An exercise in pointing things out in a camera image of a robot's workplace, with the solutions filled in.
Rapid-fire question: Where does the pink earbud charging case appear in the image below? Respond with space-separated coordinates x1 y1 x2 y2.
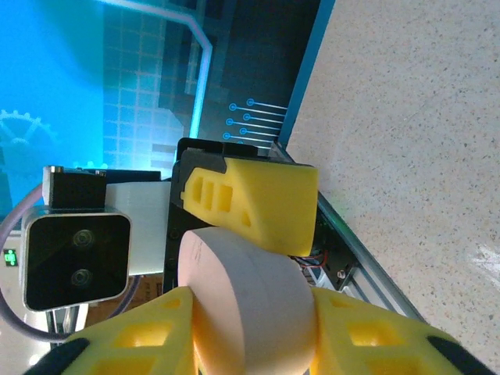
177 227 316 375

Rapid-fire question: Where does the brown cardboard box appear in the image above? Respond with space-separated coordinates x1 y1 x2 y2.
134 273 167 312

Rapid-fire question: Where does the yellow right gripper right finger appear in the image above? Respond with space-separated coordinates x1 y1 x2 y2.
307 287 498 375

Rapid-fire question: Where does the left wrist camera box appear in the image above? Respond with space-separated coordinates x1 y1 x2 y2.
19 164 173 313

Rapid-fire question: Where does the long aluminium mounting rail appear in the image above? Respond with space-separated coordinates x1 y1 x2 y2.
273 140 427 325

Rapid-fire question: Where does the green exit sign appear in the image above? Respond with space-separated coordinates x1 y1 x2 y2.
2 248 20 269

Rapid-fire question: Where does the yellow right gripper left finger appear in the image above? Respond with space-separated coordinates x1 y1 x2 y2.
27 287 197 375

